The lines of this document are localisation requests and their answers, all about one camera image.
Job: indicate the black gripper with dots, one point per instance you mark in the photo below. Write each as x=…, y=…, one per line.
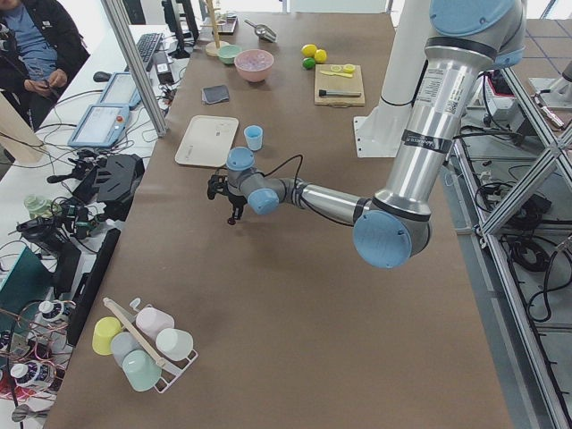
x=235, y=201

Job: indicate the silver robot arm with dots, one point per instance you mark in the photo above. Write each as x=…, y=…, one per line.
x=466, y=39

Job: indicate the light blue cup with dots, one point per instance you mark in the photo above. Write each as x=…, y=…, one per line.
x=254, y=135

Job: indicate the pink upturned cup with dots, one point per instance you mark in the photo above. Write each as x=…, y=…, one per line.
x=151, y=321

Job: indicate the white upturned cup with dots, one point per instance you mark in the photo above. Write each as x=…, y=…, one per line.
x=175, y=344

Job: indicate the pile of clear ice cubes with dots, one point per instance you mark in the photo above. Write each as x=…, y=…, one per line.
x=254, y=60

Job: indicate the wooden cup stand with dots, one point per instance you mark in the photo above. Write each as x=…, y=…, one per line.
x=213, y=48

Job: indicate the white cup rack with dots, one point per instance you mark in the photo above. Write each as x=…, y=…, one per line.
x=172, y=371

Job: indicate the grey upturned cup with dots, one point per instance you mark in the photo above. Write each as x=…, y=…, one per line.
x=122, y=345

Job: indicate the yellow upturned cup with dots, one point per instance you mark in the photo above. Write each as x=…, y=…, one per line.
x=105, y=330

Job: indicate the steel ice scoop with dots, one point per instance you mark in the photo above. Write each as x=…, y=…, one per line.
x=262, y=31

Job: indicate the green upturned cup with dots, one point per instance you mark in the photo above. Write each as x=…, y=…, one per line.
x=141, y=370

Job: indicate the cream rabbit tray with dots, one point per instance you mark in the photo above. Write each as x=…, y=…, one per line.
x=207, y=141

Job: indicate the grey folded cloth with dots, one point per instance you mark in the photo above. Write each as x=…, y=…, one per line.
x=215, y=94

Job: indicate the steel muddler black tip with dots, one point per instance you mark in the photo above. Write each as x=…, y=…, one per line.
x=338, y=93

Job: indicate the pink bowl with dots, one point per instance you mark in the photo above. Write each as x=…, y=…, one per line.
x=254, y=77

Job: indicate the wooden cutting board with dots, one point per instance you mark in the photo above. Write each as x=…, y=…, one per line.
x=339, y=83

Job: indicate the green bowl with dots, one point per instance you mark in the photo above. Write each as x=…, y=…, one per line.
x=228, y=53

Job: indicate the blue teach pendant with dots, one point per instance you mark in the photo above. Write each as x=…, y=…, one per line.
x=121, y=89
x=101, y=125

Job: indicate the green lime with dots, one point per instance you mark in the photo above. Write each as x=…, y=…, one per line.
x=308, y=63

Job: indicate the yellow plastic knife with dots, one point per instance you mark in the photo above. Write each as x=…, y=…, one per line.
x=337, y=74

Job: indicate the yellow lemon near board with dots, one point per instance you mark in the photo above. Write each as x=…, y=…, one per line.
x=320, y=56

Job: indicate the lemon slice upper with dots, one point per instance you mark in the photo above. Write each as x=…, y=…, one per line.
x=349, y=68

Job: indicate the black keyboard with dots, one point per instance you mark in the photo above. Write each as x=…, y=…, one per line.
x=147, y=45

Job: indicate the seated person dark jacket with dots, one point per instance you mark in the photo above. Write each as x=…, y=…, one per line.
x=44, y=52

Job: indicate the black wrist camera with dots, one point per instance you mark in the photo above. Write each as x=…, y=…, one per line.
x=217, y=185

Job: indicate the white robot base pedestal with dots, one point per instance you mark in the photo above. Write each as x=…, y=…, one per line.
x=379, y=133

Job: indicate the aluminium frame post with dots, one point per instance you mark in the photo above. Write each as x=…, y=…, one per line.
x=119, y=22

